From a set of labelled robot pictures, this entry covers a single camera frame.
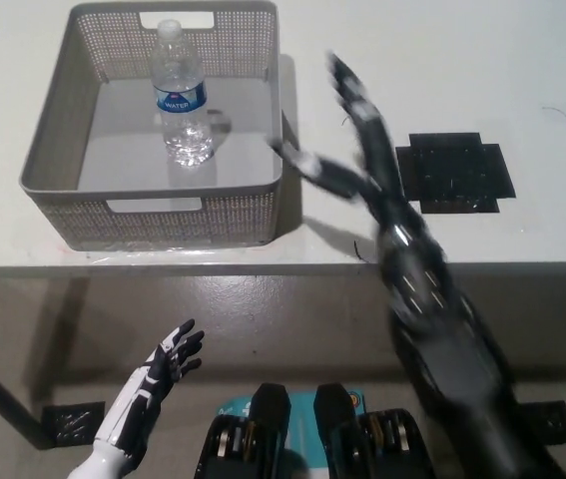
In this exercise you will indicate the right robot hand black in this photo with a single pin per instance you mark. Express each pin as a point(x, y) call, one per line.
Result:
point(412, 269)

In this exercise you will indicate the gray perforated plastic basket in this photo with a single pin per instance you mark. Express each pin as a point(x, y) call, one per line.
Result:
point(128, 164)

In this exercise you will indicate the black floor tape patch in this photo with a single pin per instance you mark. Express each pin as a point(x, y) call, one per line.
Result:
point(70, 421)
point(554, 414)

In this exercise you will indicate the clear plastic water bottle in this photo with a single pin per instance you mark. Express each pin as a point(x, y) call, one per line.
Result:
point(182, 110)

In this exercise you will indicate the dark metal table leg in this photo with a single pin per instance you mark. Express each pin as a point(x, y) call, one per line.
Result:
point(3, 399)

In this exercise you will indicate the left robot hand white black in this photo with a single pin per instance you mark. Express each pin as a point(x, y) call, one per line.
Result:
point(143, 394)

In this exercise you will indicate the robot torso black teal blocks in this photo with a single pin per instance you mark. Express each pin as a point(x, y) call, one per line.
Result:
point(272, 429)

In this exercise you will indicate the black tape patch on table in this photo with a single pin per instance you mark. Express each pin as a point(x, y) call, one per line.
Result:
point(454, 172)

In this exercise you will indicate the clear tape strip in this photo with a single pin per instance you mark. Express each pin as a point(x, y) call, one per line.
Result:
point(172, 254)

